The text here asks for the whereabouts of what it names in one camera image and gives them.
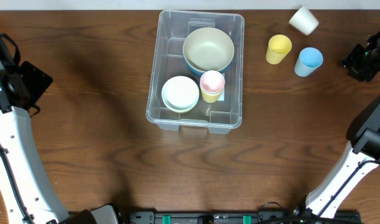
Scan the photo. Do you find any light blue cup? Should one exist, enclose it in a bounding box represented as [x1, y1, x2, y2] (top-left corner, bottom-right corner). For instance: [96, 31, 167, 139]
[294, 47, 323, 77]

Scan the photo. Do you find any cream cup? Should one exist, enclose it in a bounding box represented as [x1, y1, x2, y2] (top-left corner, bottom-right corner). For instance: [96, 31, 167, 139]
[289, 6, 319, 35]

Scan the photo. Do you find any yellow cup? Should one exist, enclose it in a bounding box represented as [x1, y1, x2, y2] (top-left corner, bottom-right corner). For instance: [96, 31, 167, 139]
[201, 86, 224, 103]
[266, 34, 292, 65]

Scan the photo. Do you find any pink cup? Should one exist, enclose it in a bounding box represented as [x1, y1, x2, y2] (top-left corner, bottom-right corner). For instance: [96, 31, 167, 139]
[200, 70, 225, 93]

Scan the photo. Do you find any cream large bowl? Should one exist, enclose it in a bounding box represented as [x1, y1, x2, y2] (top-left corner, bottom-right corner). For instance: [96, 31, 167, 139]
[182, 27, 235, 72]

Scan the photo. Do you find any yellow small bowl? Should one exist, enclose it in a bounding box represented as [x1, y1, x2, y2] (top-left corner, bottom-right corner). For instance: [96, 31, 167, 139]
[166, 104, 196, 114]

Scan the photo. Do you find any white small bowl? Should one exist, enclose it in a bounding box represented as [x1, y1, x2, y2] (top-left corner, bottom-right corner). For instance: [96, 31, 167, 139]
[162, 76, 200, 109]

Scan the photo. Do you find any dark blue bowl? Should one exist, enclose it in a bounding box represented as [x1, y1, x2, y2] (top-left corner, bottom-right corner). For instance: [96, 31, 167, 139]
[184, 59, 233, 78]

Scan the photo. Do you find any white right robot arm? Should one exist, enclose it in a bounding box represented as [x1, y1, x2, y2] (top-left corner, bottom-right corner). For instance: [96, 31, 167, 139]
[299, 31, 380, 218]

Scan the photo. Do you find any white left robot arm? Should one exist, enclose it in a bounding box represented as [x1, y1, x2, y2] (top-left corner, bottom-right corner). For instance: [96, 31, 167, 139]
[0, 106, 119, 224]

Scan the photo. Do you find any white label in bin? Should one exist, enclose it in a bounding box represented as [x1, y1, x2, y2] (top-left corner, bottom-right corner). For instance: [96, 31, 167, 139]
[217, 73, 225, 101]

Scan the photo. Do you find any clear plastic storage bin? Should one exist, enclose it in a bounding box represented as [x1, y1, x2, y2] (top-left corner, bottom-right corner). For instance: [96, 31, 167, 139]
[146, 10, 245, 134]

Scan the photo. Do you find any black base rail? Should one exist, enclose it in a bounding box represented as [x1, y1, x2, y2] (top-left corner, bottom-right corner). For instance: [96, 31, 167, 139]
[128, 209, 362, 224]

